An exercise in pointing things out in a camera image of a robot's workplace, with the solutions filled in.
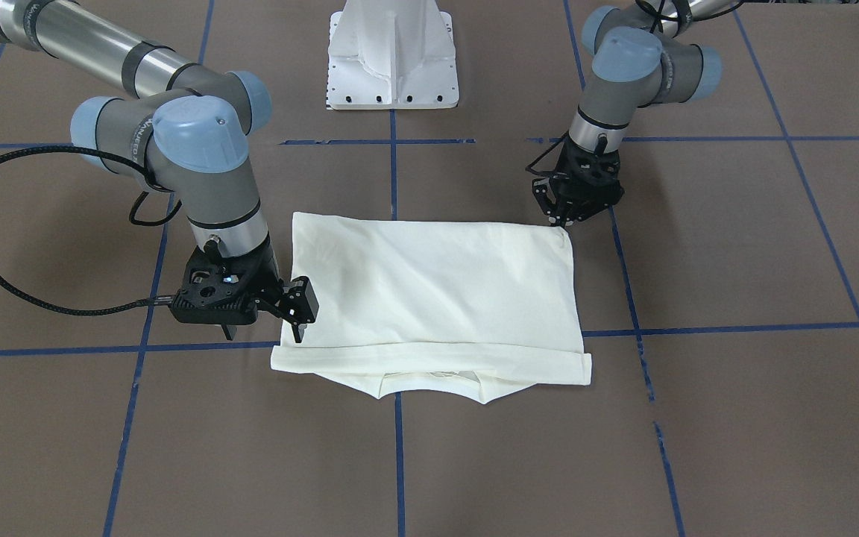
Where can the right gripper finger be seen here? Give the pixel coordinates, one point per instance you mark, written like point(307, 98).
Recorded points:
point(229, 331)
point(297, 332)

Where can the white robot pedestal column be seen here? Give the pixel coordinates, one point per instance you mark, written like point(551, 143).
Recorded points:
point(391, 55)

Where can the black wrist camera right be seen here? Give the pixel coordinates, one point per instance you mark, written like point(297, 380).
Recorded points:
point(212, 294)

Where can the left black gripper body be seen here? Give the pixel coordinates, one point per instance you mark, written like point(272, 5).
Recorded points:
point(595, 173)

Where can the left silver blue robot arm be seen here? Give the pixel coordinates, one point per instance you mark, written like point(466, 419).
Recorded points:
point(637, 62)

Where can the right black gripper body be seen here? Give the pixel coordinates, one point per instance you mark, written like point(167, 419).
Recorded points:
point(265, 274)

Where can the cream long-sleeve printed shirt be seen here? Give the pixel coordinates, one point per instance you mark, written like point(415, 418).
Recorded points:
point(480, 310)

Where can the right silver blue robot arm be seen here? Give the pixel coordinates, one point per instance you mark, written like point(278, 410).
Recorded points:
point(182, 132)

